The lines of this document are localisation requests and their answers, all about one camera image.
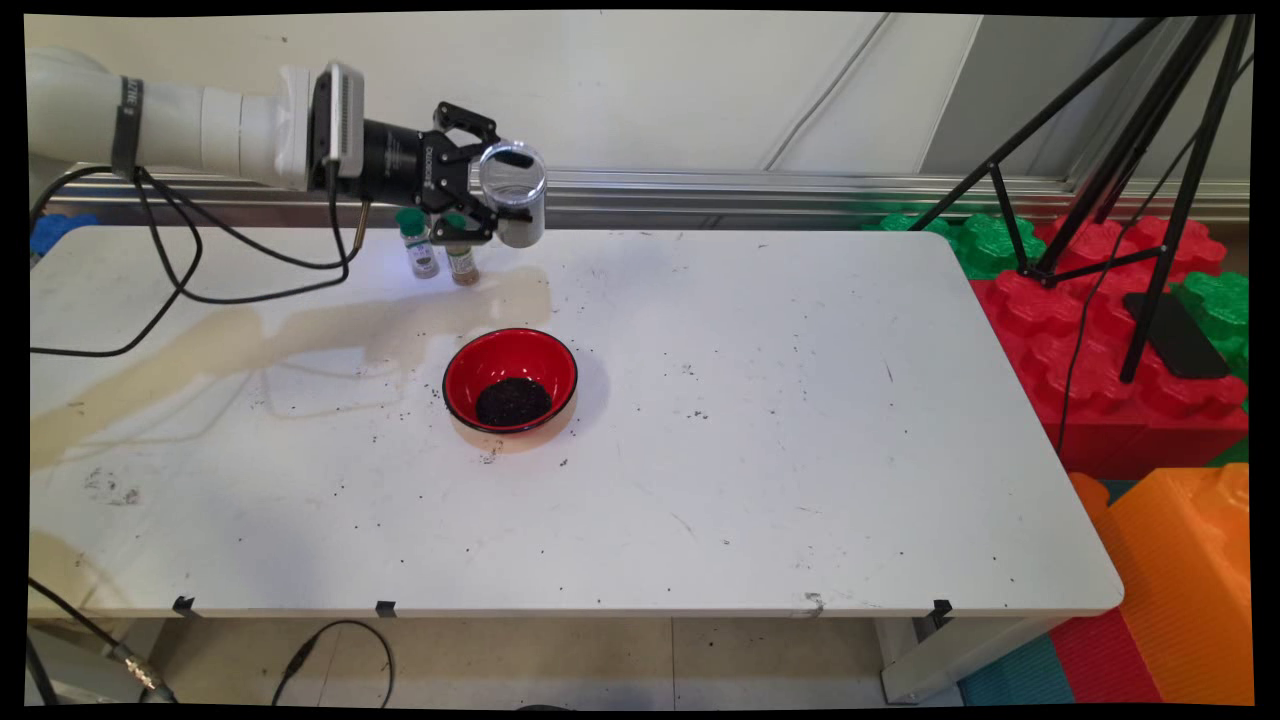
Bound black cable metal connector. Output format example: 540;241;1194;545
28;578;179;705

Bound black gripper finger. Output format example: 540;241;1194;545
431;101;537;169
428;188;537;247

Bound black flat plate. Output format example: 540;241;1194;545
1121;291;1231;381

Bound green-capped spice bottle grey contents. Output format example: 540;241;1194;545
395;207;441;280

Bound black seed pile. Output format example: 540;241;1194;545
474;376;554;429

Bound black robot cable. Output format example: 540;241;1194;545
28;160;373;359

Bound clear plastic jar black seeds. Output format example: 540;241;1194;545
478;140;549;249

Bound aluminium wall rail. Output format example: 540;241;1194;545
50;163;1251;227

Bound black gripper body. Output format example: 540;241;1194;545
320;117;453;207

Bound black arm strap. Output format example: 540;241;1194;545
109;75;145;182

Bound orange foam block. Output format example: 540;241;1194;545
1068;463;1256;707

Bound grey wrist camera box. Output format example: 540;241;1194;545
312;62;367;167

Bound red floor mat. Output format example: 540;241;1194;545
1048;608;1166;707

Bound green foam block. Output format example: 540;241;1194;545
865;212;1048;281
1170;272;1251;386

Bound red bowl black rim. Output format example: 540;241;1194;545
442;327;580;456

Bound blue foam block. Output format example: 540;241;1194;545
30;211;101;257

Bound teal floor mat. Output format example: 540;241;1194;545
958;632;1076;707

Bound black floor cable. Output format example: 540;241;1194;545
270;620;394;709

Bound green-capped spice bottle brown contents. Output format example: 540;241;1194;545
441;212;480;287

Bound grey table leg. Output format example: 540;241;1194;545
878;612;1071;705

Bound thin black tripod cable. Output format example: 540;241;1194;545
1055;55;1256;453

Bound black tripod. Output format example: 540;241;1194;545
908;14;1256;385

